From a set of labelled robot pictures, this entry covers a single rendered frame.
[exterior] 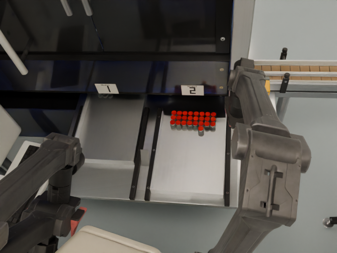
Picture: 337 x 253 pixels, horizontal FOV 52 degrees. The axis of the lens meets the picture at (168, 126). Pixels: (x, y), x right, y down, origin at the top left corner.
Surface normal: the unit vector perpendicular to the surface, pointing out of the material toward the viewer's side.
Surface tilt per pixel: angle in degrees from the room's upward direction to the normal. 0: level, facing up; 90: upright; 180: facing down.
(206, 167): 0
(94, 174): 0
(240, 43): 90
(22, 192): 96
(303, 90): 90
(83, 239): 42
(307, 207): 0
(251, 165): 17
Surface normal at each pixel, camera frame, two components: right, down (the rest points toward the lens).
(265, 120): 0.17, -0.89
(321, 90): -0.11, 0.85
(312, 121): -0.11, -0.53
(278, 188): 0.03, -0.29
